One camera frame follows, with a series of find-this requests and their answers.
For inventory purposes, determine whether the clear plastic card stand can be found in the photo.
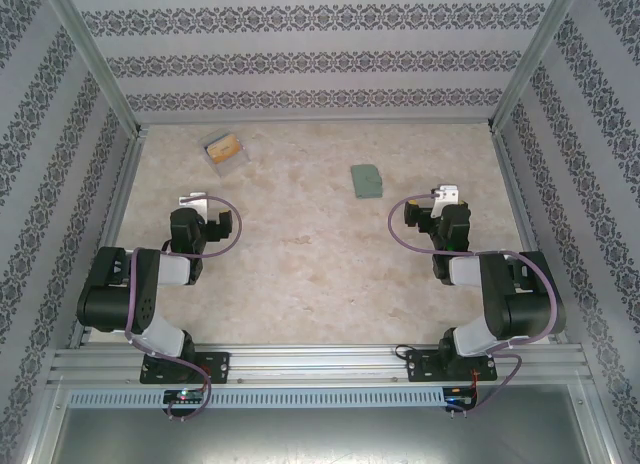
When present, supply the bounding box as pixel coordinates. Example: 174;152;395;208
201;128;251;178

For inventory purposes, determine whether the green card holder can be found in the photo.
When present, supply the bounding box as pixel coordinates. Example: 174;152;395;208
350;163;385;200

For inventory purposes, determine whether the orange credit card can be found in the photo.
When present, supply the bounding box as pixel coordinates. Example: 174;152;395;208
208;136;242;164

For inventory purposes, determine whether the grey metal sheet panel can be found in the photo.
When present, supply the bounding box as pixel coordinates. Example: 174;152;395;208
29;383;616;464

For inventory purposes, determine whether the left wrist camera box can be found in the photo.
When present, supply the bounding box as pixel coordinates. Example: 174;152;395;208
178;192;209;216

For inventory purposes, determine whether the aluminium side rail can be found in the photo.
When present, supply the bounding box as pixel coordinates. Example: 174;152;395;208
69;126;146;348
492;126;569;344

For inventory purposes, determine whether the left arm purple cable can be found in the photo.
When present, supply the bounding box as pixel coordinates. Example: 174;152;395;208
122;196;245;421

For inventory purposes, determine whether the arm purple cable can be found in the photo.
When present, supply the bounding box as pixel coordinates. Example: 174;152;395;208
389;196;560;418
122;196;245;421

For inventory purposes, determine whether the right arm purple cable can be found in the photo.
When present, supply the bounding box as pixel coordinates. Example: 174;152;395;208
389;196;560;418

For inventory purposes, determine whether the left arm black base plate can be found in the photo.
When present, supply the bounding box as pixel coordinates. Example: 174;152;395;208
139;352;231;385

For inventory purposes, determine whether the aluminium back rail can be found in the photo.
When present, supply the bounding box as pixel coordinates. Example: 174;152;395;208
139;116;494;128

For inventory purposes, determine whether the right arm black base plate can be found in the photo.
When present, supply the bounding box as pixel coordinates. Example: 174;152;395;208
405;348;498;384

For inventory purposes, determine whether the aluminium mounting rail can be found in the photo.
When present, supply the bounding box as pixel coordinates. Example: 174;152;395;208
47;342;594;385

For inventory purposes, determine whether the aluminium frame post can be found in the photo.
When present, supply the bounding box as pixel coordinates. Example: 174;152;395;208
487;0;586;133
37;0;146;138

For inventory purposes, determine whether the slotted grey cable duct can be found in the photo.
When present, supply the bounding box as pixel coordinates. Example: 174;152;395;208
67;387;446;408

